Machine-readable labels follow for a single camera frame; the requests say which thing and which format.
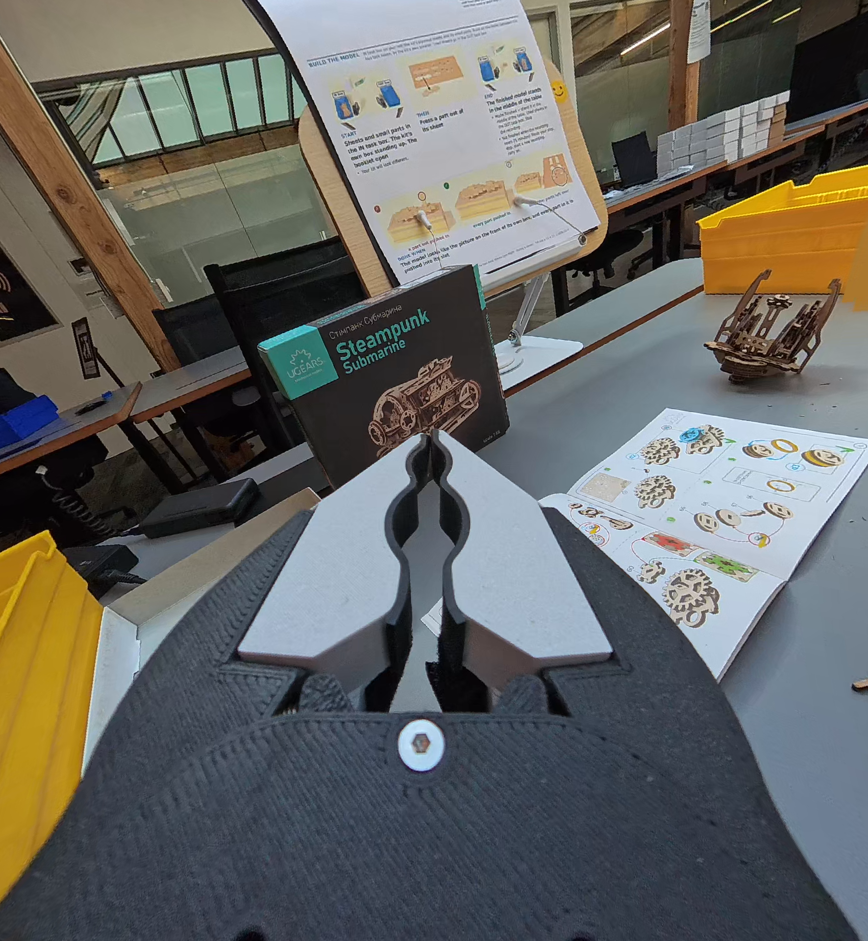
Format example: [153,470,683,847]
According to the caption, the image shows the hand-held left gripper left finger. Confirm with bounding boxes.
[237,432,435,713]

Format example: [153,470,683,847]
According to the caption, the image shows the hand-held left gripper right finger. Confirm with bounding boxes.
[428,431,616,713]

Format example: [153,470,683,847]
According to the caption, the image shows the adjoining brown-edged desk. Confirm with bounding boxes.
[496,259,705,398]

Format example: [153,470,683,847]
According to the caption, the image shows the neighbouring desk with bins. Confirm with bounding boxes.
[0,382,144,490]

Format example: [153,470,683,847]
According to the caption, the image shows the grey desk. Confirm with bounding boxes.
[81,290,868,941]

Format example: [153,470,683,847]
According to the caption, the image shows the black power adapter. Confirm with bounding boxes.
[140,478,260,540]

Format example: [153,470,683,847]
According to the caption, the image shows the illustrated instruction booklet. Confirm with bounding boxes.
[421,408,868,681]

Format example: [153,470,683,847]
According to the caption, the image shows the small black device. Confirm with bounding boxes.
[62,544,148,600]

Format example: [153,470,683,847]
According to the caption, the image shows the dark puzzle kit box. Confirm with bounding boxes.
[257,265,510,490]

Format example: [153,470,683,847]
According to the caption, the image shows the black mesh chair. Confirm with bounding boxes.
[153,243,369,479]

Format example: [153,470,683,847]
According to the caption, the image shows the nested yellow storage bins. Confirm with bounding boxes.
[0,531,104,941]
[698,160,868,295]

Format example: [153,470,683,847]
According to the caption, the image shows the black white marker tag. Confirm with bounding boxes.
[72,318,102,379]

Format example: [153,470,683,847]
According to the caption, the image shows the partly built wooden model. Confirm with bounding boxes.
[703,270,843,385]

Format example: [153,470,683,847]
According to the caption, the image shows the blue storage bins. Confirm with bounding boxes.
[0,396,60,460]

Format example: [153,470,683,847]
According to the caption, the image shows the wooden document stand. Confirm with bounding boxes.
[298,74,611,295]

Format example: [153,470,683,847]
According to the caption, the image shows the printed instruction sheet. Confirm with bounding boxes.
[257,0,602,284]

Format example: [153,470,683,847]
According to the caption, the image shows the stack of white boxes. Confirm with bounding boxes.
[656,94,791,177]

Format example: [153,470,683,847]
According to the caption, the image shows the black monitor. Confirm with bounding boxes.
[785,15,868,126]

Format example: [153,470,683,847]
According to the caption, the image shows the coiled black cable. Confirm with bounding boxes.
[37,463,141,538]

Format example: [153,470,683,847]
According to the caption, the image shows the phone symbol wall sign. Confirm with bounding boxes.
[0,221,60,347]

